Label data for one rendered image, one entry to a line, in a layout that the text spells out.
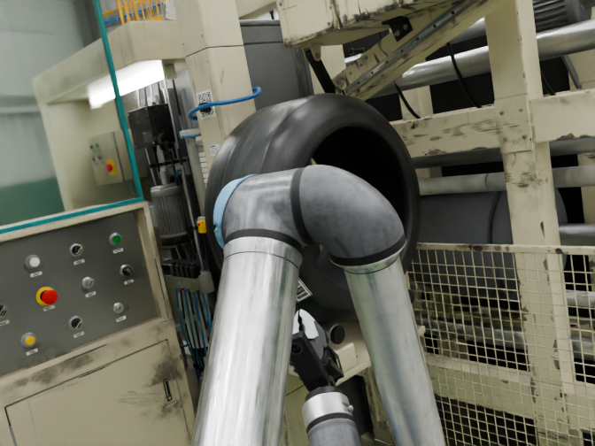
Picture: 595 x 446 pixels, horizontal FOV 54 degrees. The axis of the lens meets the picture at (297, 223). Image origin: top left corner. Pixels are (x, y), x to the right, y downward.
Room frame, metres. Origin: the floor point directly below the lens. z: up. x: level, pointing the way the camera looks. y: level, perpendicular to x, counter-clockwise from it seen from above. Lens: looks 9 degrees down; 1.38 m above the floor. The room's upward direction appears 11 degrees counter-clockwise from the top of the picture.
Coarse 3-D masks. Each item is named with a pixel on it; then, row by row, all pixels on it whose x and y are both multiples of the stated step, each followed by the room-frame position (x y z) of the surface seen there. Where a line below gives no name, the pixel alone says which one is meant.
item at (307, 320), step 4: (300, 312) 1.18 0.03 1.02; (304, 312) 1.18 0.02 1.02; (300, 316) 1.17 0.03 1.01; (304, 316) 1.16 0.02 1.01; (308, 316) 1.16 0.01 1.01; (304, 320) 1.16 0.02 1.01; (308, 320) 1.15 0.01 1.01; (312, 320) 1.15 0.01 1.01; (304, 324) 1.15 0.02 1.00; (308, 324) 1.14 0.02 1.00; (312, 324) 1.14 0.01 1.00; (308, 328) 1.14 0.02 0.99; (312, 328) 1.13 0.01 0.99; (308, 332) 1.13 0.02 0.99; (312, 332) 1.13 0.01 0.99; (316, 332) 1.12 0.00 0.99; (308, 336) 1.12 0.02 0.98; (312, 336) 1.12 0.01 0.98; (316, 336) 1.11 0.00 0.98; (312, 340) 1.12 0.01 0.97
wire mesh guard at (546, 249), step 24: (432, 264) 1.67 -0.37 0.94; (408, 288) 1.75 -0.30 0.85; (432, 288) 1.68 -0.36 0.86; (504, 288) 1.51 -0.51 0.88; (528, 288) 1.45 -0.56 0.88; (480, 312) 1.57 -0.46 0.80; (528, 312) 1.46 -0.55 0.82; (456, 336) 1.63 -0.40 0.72; (480, 336) 1.58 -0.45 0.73; (504, 360) 1.53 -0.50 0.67; (480, 384) 1.59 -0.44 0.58; (576, 384) 1.38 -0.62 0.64; (504, 408) 1.54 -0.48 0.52; (576, 408) 1.38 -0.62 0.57; (384, 432) 1.89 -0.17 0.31
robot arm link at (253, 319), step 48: (240, 192) 0.85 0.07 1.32; (288, 192) 0.81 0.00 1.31; (240, 240) 0.80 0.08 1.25; (288, 240) 0.80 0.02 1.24; (240, 288) 0.75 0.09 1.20; (288, 288) 0.77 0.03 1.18; (240, 336) 0.71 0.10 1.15; (288, 336) 0.74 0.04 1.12; (240, 384) 0.67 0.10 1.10; (240, 432) 0.64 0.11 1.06
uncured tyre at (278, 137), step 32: (320, 96) 1.42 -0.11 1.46; (352, 96) 1.50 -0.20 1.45; (256, 128) 1.39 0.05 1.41; (288, 128) 1.33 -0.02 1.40; (320, 128) 1.35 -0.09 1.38; (352, 128) 1.66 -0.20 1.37; (384, 128) 1.50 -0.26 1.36; (224, 160) 1.41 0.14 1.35; (256, 160) 1.30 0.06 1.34; (288, 160) 1.28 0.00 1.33; (320, 160) 1.73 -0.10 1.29; (352, 160) 1.75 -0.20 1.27; (384, 160) 1.67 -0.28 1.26; (384, 192) 1.70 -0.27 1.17; (416, 192) 1.56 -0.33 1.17; (416, 224) 1.55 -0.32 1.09; (320, 256) 1.71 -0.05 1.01; (320, 288) 1.30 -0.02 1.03; (320, 320) 1.36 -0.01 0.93
